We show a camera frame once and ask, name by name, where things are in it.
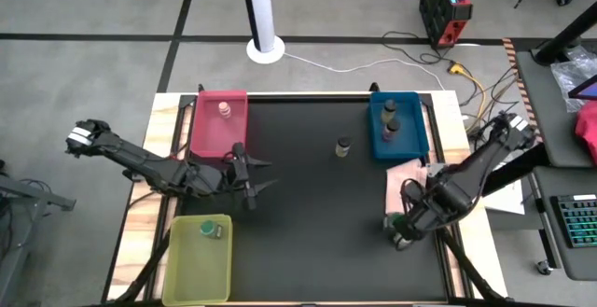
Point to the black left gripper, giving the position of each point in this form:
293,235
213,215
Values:
240,176

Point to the white tower fan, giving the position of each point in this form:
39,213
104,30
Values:
263,8

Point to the white paper sheet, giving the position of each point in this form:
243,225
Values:
506,202

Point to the black aluminium table frame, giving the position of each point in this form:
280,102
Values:
308,96

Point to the black table mat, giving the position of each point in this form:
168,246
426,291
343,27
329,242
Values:
303,227

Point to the green-lid spice jar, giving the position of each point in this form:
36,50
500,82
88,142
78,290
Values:
394,218
208,228

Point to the red fabric item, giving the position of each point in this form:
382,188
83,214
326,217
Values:
588,129

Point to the clear plastic bag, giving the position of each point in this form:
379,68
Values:
566,76

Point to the striped hazard tape strip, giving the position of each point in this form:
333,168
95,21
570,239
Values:
522,90

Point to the black desk pole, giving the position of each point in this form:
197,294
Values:
564,36

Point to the blue plastic bin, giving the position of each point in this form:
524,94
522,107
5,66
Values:
410,134

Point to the dark tablet screen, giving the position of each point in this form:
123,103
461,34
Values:
588,90

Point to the red and black power station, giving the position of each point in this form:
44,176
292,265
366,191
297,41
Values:
443,13

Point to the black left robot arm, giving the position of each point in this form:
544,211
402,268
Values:
140,160

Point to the desk caster wheel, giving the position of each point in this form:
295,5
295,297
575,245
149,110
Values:
543,266

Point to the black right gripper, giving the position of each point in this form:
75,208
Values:
434,206

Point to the black-lid jar pale yellow spice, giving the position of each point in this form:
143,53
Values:
343,148

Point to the grey side desk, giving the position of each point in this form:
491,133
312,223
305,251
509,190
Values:
545,87

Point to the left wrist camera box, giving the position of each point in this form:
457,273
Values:
239,150

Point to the pink cloth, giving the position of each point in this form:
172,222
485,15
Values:
396,181

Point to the black-lid jar red spice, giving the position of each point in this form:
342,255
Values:
392,130

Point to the red plastic bin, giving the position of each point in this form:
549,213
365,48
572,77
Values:
219,125

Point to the grey metal stand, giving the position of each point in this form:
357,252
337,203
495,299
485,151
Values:
28,195

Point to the backlit black keyboard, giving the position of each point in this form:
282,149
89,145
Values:
578,223

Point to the yellow-green plastic bin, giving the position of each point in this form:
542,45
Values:
198,269

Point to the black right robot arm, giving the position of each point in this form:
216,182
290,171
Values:
485,153

